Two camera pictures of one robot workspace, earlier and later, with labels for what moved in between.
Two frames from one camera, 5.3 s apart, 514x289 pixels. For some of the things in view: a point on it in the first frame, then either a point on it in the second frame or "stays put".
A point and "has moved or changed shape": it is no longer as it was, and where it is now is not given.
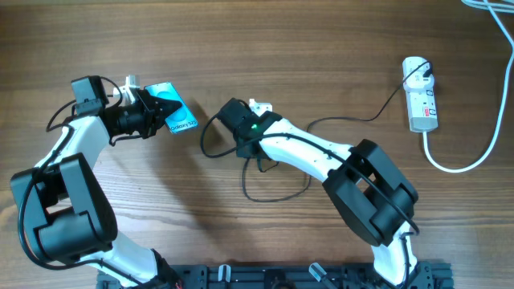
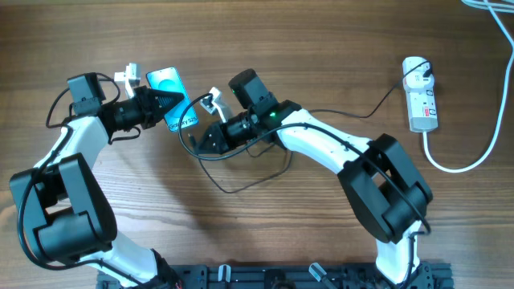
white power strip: [422, 107] stays put
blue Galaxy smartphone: [179, 120] has moved or changed shape
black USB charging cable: [307, 139] to [273, 175]
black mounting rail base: [426, 275] stays put
